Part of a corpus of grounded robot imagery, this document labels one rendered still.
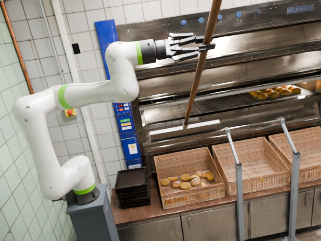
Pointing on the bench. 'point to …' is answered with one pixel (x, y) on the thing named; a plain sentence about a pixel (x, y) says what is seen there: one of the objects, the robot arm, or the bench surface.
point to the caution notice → (133, 148)
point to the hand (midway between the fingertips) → (205, 43)
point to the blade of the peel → (157, 135)
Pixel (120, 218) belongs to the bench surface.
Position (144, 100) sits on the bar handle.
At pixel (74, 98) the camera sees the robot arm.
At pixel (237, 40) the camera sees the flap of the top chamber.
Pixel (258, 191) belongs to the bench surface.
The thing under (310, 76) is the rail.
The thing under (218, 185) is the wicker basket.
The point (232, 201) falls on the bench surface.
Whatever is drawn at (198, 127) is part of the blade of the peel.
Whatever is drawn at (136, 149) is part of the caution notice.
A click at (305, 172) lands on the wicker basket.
